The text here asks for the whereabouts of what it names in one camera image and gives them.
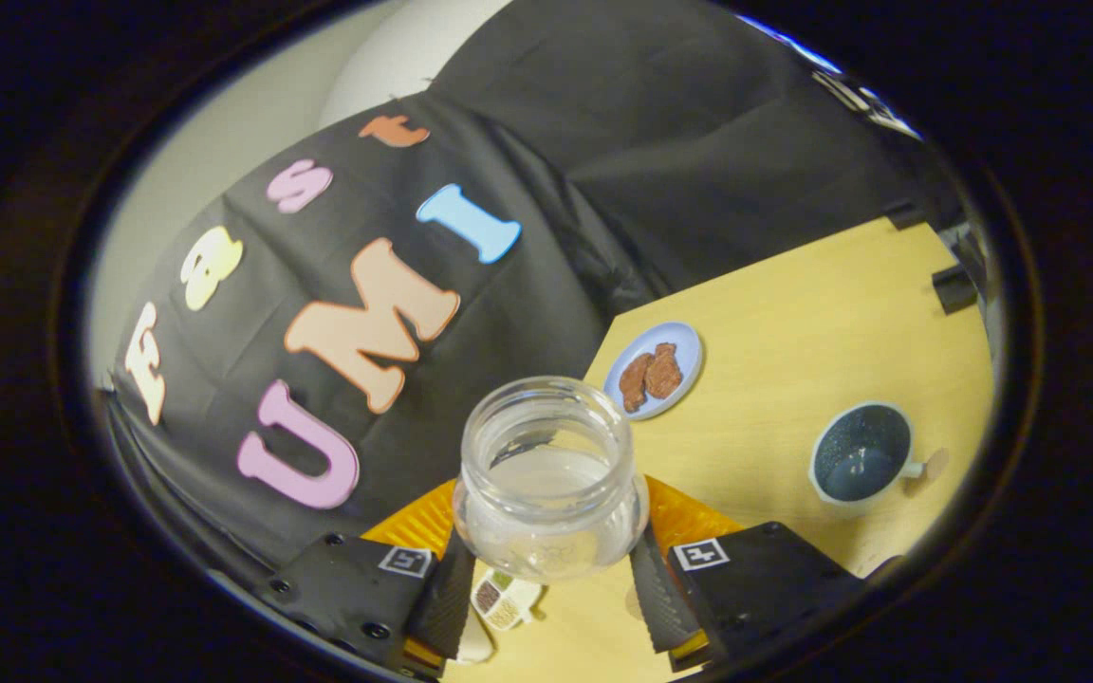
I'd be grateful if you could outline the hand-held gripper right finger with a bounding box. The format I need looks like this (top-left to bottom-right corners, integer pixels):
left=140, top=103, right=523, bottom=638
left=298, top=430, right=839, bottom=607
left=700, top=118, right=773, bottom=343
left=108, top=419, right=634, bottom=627
left=629, top=474, right=868, bottom=673

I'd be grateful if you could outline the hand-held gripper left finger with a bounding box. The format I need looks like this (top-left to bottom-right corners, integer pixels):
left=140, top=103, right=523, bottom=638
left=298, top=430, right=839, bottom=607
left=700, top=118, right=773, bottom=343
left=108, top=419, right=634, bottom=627
left=257, top=479, right=479, bottom=679

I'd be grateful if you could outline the clear glass bottle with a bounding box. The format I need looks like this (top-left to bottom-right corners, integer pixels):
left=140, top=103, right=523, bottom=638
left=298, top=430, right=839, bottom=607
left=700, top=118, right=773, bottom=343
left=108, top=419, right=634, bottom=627
left=452, top=376, right=650, bottom=582

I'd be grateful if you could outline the white cup with blue inside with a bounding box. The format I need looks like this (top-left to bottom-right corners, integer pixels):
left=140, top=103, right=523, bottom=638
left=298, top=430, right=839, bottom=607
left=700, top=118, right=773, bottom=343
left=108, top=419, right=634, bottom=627
left=808, top=401, right=951, bottom=519

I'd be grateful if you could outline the white toaster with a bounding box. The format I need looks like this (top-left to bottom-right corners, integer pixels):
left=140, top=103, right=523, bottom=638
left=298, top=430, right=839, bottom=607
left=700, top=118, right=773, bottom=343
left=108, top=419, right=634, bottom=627
left=454, top=617, right=500, bottom=665

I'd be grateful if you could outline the white divided grain tray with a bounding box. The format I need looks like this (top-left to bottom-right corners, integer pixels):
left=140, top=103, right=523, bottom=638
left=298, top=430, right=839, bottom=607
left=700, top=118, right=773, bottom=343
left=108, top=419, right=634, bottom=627
left=471, top=569, right=545, bottom=633

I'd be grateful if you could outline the brown cookie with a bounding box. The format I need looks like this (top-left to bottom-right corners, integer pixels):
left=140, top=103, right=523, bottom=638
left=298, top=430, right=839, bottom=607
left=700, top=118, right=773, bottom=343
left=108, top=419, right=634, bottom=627
left=619, top=353, right=658, bottom=414
left=644, top=342, right=685, bottom=400

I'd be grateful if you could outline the light blue plate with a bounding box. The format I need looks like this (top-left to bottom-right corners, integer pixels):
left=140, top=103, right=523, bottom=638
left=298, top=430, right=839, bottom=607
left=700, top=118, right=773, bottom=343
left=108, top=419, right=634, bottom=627
left=602, top=322, right=704, bottom=421

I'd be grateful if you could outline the wooden table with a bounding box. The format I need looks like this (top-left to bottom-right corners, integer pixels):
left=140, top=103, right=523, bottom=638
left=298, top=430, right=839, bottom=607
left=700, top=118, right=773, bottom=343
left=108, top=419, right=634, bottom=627
left=442, top=216, right=995, bottom=683

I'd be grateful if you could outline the black backdrop cloth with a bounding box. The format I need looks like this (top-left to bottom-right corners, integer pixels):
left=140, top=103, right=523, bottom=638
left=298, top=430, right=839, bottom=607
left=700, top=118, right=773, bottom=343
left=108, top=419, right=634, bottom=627
left=105, top=0, right=967, bottom=572

